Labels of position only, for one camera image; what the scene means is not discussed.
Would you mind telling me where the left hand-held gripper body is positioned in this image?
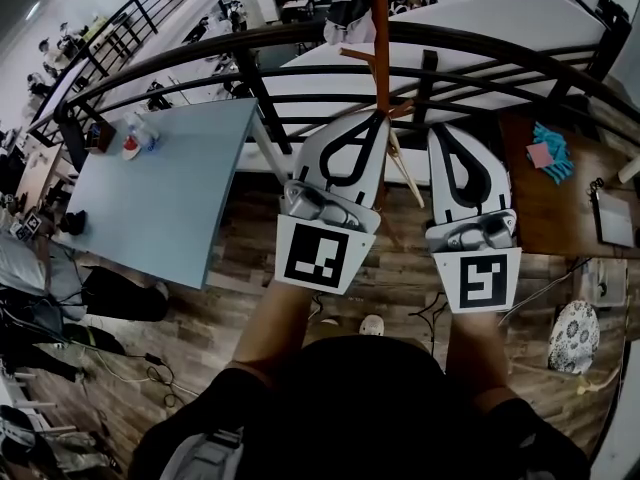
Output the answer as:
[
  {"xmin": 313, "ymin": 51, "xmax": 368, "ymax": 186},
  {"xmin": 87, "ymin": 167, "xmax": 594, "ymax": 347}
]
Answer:
[{"xmin": 273, "ymin": 179, "xmax": 383, "ymax": 297}]

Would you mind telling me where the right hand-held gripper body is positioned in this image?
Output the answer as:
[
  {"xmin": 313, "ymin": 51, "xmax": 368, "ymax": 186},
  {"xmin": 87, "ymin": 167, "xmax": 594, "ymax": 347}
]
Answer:
[{"xmin": 423, "ymin": 207, "xmax": 524, "ymax": 315}]

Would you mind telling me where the wooden coat rack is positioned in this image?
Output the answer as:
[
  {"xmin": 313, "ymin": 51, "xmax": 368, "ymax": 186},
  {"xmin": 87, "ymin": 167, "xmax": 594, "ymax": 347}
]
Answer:
[{"xmin": 338, "ymin": 0, "xmax": 427, "ymax": 249}]

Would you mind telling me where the black garment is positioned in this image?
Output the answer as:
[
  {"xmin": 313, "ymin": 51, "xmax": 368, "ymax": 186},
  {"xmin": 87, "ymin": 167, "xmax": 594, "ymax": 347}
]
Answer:
[{"xmin": 322, "ymin": 0, "xmax": 382, "ymax": 47}]

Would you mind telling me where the person's right forearm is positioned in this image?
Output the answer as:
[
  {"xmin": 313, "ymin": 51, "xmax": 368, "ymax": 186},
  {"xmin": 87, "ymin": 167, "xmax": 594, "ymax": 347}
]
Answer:
[{"xmin": 446, "ymin": 309, "xmax": 512, "ymax": 400}]

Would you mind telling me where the person's left forearm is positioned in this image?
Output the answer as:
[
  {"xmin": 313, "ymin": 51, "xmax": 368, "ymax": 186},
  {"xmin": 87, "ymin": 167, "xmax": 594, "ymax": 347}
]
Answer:
[{"xmin": 232, "ymin": 281, "xmax": 322, "ymax": 380}]

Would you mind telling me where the pink pad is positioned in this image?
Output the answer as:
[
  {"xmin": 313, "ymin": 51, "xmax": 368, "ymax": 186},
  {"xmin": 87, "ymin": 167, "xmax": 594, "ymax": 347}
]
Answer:
[{"xmin": 525, "ymin": 142, "xmax": 556, "ymax": 169}]

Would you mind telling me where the brown wooden table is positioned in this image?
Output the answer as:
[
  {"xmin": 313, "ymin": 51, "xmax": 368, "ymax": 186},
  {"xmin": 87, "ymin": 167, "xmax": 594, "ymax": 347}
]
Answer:
[{"xmin": 499, "ymin": 110, "xmax": 640, "ymax": 260}]

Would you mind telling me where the blue cloth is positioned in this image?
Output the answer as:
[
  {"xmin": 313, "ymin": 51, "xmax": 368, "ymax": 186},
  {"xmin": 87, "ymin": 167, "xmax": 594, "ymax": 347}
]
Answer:
[{"xmin": 530, "ymin": 121, "xmax": 574, "ymax": 185}]

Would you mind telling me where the person's right shoe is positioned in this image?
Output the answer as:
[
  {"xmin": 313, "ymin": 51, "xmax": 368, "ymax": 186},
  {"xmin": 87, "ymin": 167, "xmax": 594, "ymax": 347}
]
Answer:
[{"xmin": 358, "ymin": 314, "xmax": 387, "ymax": 337}]

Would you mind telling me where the floral cushion stool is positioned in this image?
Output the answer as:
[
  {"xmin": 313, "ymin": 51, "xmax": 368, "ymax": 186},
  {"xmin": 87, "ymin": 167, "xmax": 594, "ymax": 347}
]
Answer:
[{"xmin": 547, "ymin": 299, "xmax": 601, "ymax": 376}]

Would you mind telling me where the black framed tablet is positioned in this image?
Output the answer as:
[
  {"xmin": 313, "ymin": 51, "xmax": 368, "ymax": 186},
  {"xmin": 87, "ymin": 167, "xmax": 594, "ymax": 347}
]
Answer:
[{"xmin": 591, "ymin": 187, "xmax": 638, "ymax": 249}]

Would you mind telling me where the clear plastic box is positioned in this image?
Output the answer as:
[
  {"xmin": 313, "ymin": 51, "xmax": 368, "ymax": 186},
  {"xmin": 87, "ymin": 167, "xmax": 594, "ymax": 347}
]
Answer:
[{"xmin": 581, "ymin": 257, "xmax": 629, "ymax": 310}]

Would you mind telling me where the white roll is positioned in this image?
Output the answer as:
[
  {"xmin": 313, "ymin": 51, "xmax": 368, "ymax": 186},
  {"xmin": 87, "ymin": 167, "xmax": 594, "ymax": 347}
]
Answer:
[{"xmin": 617, "ymin": 156, "xmax": 640, "ymax": 185}]

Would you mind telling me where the light blue table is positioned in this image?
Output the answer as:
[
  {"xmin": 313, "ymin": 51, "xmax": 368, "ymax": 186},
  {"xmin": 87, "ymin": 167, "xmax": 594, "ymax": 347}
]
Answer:
[{"xmin": 64, "ymin": 96, "xmax": 295, "ymax": 291}]

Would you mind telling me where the person's black shirt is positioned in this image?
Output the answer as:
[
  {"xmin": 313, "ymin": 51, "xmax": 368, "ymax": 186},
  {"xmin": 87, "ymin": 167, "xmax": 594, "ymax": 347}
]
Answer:
[{"xmin": 127, "ymin": 335, "xmax": 592, "ymax": 480}]

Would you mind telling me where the red and white bowl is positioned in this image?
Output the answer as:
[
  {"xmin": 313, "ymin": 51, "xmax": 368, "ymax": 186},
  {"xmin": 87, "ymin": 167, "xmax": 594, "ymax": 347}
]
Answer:
[{"xmin": 121, "ymin": 134, "xmax": 144, "ymax": 162}]

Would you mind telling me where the small brown box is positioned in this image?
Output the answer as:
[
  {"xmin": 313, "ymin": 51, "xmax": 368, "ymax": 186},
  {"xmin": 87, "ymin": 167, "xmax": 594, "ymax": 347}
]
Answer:
[{"xmin": 83, "ymin": 121, "xmax": 118, "ymax": 156}]

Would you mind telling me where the black and green bag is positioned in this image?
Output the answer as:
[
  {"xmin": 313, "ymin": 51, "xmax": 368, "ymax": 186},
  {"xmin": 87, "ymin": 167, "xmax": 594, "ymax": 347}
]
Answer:
[{"xmin": 61, "ymin": 323, "xmax": 127, "ymax": 357}]

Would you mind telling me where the small black object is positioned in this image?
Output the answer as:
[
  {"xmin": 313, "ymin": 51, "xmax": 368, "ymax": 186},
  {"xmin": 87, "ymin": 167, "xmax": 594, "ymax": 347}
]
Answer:
[{"xmin": 64, "ymin": 209, "xmax": 89, "ymax": 237}]

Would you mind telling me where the grey backpack strap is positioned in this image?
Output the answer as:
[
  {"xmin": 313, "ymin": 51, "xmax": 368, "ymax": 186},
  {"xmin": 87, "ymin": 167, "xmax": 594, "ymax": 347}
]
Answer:
[{"xmin": 159, "ymin": 427, "xmax": 247, "ymax": 480}]

